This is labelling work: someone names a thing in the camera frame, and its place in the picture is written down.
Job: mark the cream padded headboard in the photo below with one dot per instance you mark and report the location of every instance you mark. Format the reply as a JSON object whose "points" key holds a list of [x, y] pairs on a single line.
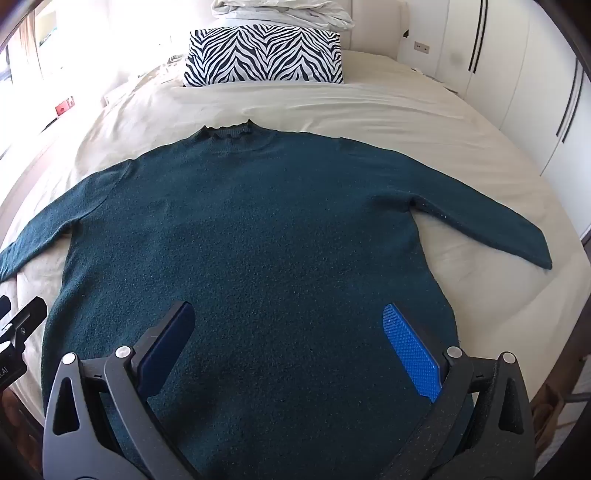
{"points": [[378, 27]]}

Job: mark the beige curtain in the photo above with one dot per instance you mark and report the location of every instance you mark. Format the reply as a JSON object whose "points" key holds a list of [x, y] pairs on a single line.
{"points": [[30, 41]]}

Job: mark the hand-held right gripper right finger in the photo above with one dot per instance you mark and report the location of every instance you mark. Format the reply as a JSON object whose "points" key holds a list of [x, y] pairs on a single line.
{"points": [[411, 350]]}

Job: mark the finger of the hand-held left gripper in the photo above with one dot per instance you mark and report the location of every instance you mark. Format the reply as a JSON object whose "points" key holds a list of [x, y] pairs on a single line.
{"points": [[27, 316]]}

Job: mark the brown paper bag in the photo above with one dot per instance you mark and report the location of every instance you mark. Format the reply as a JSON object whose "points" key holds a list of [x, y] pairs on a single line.
{"points": [[551, 410]]}

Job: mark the bed with cream sheet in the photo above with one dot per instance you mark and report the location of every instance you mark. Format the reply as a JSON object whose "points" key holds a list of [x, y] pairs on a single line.
{"points": [[378, 106]]}

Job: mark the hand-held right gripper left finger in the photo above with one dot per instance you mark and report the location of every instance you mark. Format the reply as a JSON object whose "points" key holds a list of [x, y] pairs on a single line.
{"points": [[171, 337]]}

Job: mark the teal knit sweater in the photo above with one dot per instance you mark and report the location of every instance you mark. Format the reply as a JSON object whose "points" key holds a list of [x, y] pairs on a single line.
{"points": [[277, 230]]}

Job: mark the white crumpled duvet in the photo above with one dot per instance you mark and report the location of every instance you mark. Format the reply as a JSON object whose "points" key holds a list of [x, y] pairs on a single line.
{"points": [[281, 14]]}

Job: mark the red box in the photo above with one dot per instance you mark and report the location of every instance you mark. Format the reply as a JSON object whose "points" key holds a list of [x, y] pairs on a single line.
{"points": [[63, 106]]}

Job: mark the wall socket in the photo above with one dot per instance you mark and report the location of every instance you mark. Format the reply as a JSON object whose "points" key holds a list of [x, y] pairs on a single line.
{"points": [[421, 46]]}

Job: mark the zebra print pillow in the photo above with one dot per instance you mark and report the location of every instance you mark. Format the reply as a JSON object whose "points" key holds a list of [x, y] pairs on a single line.
{"points": [[263, 55]]}

